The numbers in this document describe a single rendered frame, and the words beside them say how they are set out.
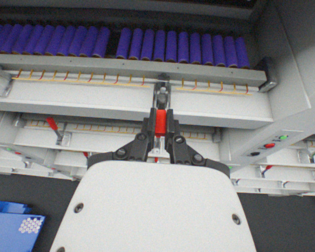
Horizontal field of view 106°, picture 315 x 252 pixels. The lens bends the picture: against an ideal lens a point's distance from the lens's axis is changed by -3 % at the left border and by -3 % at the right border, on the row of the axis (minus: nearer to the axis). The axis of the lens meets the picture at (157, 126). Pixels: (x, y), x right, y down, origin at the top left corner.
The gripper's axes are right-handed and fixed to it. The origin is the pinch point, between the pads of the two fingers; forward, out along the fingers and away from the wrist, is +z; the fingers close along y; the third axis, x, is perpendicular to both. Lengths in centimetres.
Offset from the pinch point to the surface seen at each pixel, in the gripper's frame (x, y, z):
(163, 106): 0.6, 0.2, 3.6
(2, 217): -83, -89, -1
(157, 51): 4.8, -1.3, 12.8
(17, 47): 4.6, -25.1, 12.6
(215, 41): 6.4, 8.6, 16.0
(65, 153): -36, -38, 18
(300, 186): -57, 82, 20
